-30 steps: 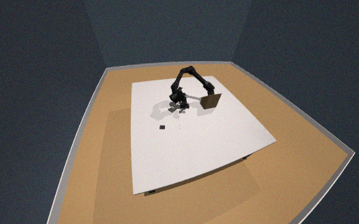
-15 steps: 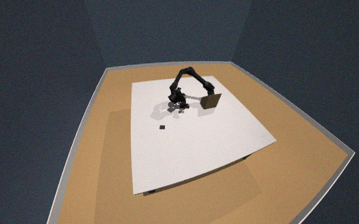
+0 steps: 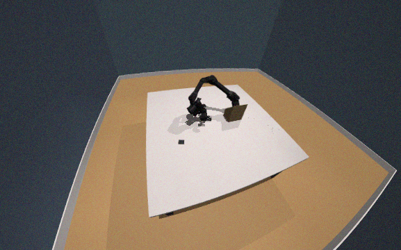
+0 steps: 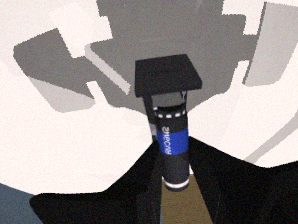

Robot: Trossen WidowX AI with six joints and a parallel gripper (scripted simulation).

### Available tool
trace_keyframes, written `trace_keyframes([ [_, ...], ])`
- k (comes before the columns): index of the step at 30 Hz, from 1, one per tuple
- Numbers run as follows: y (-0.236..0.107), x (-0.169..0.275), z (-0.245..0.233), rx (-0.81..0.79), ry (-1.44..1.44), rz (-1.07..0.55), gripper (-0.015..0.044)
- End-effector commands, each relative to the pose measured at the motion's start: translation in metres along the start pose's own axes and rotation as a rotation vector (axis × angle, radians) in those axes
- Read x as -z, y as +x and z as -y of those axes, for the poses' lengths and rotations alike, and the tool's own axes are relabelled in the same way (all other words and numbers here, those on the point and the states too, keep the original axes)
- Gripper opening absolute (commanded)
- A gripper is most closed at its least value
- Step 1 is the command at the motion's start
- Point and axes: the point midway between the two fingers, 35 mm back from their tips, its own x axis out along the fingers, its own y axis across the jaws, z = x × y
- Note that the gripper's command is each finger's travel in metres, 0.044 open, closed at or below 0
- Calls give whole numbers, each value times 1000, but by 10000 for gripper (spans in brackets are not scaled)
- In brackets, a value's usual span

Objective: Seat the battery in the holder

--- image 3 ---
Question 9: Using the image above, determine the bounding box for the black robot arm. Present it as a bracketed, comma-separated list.
[186, 75, 240, 116]

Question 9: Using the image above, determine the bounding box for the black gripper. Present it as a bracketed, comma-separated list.
[197, 104, 207, 121]

